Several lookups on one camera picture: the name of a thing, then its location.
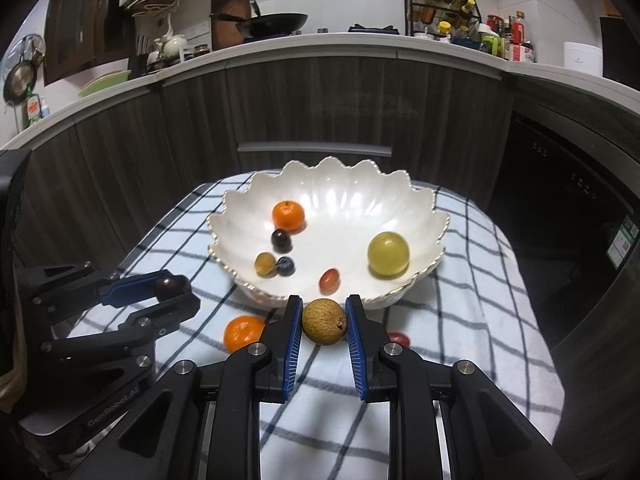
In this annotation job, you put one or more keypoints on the green label sticker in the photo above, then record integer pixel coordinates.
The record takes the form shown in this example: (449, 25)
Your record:
(622, 242)

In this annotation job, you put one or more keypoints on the yellow-capped bottle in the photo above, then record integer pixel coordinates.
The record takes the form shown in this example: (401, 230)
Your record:
(444, 31)

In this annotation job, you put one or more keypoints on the black built-in dishwasher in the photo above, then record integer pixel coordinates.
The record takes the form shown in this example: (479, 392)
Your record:
(550, 210)

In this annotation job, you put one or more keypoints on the red and white packet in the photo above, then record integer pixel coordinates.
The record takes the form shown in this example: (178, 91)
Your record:
(522, 52)

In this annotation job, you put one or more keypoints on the dark wood kitchen cabinet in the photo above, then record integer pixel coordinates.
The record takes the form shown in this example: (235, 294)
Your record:
(325, 105)

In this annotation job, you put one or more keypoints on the black stove grate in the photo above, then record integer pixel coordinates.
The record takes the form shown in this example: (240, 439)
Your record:
(375, 29)

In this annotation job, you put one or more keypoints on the dark purple grape in bowl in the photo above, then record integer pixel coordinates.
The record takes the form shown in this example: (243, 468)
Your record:
(281, 240)

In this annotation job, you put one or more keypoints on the red small fruit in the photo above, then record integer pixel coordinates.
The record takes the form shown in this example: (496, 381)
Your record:
(399, 338)
(330, 280)

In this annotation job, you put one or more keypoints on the wooden cutting board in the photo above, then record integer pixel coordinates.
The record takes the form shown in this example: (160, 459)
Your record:
(225, 35)

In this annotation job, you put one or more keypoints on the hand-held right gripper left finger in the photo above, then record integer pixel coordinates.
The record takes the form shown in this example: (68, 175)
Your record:
(292, 355)

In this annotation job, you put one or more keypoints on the person's left hand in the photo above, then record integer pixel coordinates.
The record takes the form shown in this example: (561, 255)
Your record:
(14, 380)

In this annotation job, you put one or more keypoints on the dark purple plum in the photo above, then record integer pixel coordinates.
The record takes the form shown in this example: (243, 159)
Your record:
(172, 286)

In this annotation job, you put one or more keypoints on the red-label clear bottle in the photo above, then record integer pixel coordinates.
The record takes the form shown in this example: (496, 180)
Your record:
(520, 27)

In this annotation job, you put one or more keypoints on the white checkered cloth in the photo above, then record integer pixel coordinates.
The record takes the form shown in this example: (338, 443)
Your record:
(475, 310)

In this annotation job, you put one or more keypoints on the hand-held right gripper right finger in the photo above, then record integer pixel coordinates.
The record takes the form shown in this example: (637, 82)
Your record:
(356, 355)

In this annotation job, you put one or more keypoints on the orange mandarin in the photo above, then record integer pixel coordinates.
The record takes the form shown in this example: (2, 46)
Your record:
(288, 215)
(244, 332)

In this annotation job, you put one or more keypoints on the white teapot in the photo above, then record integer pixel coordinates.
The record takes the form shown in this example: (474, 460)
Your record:
(173, 46)

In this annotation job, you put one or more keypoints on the brownish-yellow small fruit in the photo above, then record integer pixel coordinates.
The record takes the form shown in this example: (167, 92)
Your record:
(265, 264)

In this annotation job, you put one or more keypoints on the yellow-green round fruit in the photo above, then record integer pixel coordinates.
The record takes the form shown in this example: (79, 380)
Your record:
(389, 255)

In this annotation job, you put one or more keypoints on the hanging frying pan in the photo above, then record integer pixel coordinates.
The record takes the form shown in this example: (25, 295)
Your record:
(20, 81)

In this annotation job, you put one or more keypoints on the black countertop appliance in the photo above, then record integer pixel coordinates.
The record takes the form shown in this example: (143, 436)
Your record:
(619, 50)

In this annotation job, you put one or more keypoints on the dark blue small fruit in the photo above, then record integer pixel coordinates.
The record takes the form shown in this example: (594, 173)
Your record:
(285, 266)

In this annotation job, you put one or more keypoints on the white scalloped bowl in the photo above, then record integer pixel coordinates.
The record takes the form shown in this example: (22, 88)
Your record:
(340, 210)

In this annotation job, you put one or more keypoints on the black wok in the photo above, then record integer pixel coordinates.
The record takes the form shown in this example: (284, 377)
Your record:
(277, 22)

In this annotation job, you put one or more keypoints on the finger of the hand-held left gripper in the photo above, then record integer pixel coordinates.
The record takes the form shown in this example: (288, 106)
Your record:
(132, 291)
(175, 307)

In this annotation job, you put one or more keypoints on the brown round fruit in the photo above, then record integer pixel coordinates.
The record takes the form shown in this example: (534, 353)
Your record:
(324, 321)

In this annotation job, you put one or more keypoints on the green dish soap bottle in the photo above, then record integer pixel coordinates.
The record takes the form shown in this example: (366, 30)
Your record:
(34, 112)

